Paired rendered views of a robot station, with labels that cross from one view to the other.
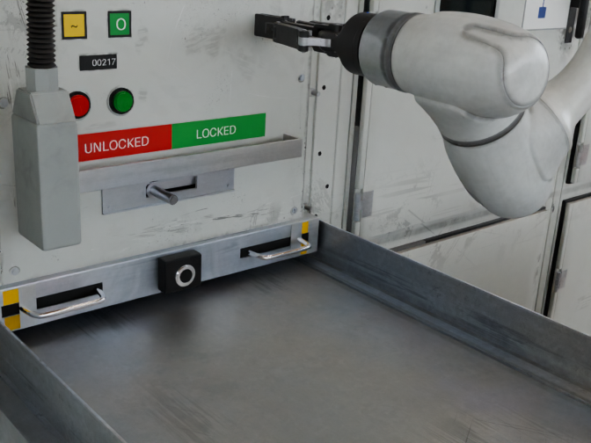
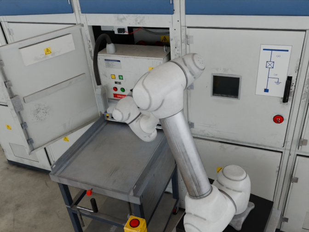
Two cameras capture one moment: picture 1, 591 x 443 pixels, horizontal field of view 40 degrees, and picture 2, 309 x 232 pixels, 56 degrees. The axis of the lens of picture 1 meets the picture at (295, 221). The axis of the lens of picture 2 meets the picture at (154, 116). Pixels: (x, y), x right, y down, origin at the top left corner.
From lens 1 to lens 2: 176 cm
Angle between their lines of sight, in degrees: 60
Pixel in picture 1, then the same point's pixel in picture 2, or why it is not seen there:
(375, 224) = (196, 130)
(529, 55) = (115, 113)
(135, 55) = (124, 83)
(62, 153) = (99, 98)
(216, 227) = not seen: hidden behind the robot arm
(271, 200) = not seen: hidden behind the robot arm
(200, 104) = not seen: hidden behind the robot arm
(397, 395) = (122, 159)
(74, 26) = (113, 76)
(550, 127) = (138, 126)
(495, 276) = (252, 163)
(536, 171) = (138, 133)
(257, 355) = (124, 142)
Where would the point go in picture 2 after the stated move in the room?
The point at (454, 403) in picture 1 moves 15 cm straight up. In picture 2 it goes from (124, 166) to (121, 147)
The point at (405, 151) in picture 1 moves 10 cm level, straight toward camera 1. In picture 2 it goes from (204, 116) to (191, 120)
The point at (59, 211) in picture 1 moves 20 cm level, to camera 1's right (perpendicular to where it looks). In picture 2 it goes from (100, 106) to (109, 118)
